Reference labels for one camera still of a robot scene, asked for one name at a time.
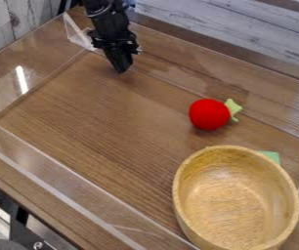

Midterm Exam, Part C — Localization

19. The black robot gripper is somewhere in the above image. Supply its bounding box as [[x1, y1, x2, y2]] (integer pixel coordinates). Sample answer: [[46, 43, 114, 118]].
[[89, 10, 139, 73]]

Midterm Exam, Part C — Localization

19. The red felt strawberry toy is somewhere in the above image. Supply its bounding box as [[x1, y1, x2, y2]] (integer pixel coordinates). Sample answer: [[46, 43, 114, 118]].
[[189, 99, 242, 131]]

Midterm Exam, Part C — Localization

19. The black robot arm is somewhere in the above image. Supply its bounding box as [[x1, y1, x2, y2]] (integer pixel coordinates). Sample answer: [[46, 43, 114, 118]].
[[83, 0, 139, 73]]

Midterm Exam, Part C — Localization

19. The green felt piece behind bowl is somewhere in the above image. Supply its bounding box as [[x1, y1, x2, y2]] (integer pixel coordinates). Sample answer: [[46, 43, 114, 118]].
[[260, 150, 280, 164]]

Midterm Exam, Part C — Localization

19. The wooden oval bowl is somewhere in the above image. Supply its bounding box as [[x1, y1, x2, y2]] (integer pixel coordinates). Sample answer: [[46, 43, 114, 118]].
[[171, 146, 299, 250]]

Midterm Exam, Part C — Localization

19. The clear acrylic tray enclosure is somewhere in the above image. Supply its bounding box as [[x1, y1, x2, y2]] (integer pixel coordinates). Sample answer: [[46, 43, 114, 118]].
[[0, 9, 299, 250]]

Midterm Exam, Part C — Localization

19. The black table clamp bracket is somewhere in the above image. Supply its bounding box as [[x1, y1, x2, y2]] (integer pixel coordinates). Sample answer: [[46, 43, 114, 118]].
[[9, 207, 55, 250]]

